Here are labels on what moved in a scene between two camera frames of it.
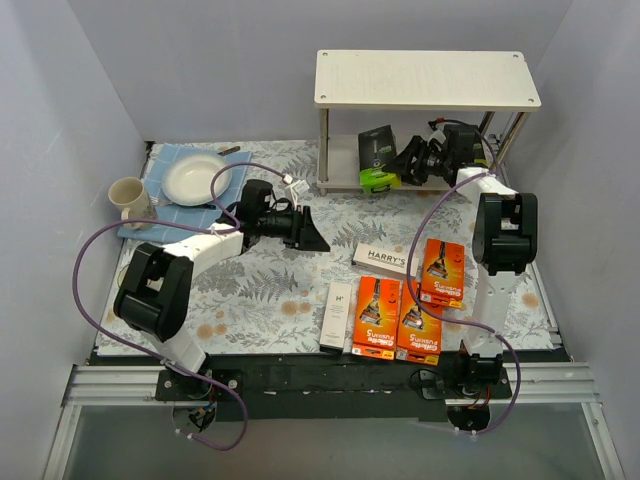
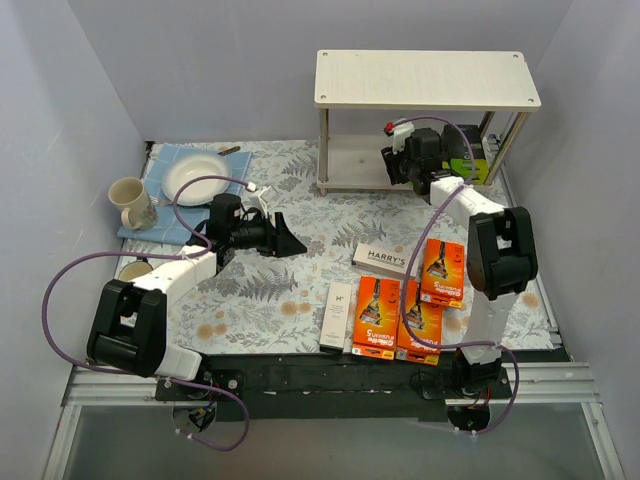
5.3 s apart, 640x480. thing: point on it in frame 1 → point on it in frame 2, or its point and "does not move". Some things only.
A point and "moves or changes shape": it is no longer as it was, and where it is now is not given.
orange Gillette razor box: [443, 275] does not move
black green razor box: [376, 148] moves or changes shape
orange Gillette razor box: [376, 318] does not move
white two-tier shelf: [467, 81] does not move
